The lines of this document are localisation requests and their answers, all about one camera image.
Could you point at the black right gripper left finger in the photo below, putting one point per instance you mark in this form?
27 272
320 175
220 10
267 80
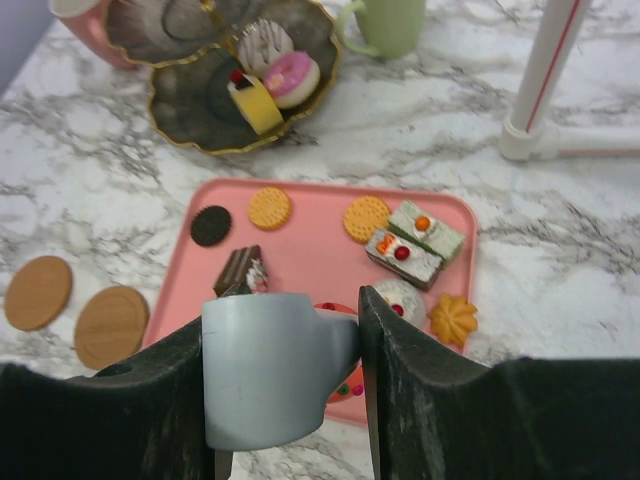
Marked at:
140 418

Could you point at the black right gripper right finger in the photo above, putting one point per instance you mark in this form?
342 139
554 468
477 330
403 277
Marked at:
435 414

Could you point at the round wooden coaster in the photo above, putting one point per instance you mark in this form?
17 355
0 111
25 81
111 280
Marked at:
38 293
110 327

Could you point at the metal serving tongs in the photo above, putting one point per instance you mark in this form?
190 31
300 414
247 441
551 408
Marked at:
270 363

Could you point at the white cherry cupcake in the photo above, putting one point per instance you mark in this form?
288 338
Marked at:
405 299

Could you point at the chocolate cake slice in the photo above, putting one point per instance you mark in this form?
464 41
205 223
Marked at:
244 267

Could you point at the red frosted donut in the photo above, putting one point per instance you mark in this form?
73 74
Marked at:
353 385

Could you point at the green layered square cake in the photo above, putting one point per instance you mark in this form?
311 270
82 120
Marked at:
426 231

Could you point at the orange waffle biscuit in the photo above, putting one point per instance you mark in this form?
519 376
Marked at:
364 216

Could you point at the yellow cake slice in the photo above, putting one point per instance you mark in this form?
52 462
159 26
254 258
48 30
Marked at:
254 102

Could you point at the pink frosted donut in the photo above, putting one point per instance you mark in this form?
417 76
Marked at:
292 79

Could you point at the three-tier grey cake stand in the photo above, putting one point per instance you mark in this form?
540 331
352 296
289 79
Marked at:
187 50

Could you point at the white chocolate-striped donut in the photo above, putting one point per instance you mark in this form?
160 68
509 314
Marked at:
262 43

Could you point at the orange flower cookie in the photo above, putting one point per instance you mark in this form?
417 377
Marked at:
453 319

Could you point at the pink serving tray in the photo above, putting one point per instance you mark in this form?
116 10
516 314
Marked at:
312 254

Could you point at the black sandwich cookie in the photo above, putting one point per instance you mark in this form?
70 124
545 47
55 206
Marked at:
210 226

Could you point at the orange jam biscuit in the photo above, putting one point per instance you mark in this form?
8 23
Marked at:
270 208

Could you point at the pink mug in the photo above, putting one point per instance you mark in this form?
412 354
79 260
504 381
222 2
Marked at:
85 19

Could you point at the green mug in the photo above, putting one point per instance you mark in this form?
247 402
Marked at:
390 28

